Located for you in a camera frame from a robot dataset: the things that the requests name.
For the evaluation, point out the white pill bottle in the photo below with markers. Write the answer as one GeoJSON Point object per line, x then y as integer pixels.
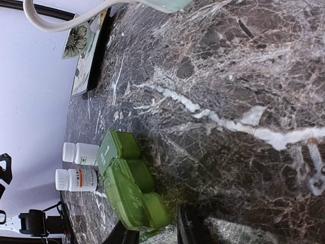
{"type": "Point", "coordinates": [76, 180]}
{"type": "Point", "coordinates": [80, 153]}

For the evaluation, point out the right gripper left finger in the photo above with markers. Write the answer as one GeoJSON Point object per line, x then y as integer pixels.
{"type": "Point", "coordinates": [121, 235]}

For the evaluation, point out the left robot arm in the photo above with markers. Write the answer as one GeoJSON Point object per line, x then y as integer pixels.
{"type": "Point", "coordinates": [36, 223]}

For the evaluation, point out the green weekly pill organizer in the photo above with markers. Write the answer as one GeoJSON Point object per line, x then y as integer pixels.
{"type": "Point", "coordinates": [129, 185]}

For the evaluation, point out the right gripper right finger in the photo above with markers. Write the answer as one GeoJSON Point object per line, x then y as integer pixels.
{"type": "Point", "coordinates": [190, 226]}

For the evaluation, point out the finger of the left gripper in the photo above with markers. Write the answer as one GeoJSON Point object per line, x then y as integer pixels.
{"type": "Point", "coordinates": [6, 174]}

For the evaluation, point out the teal bowl on plate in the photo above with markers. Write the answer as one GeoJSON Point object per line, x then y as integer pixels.
{"type": "Point", "coordinates": [78, 41]}

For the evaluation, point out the floral square plate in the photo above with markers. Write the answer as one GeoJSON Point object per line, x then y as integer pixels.
{"type": "Point", "coordinates": [84, 79]}

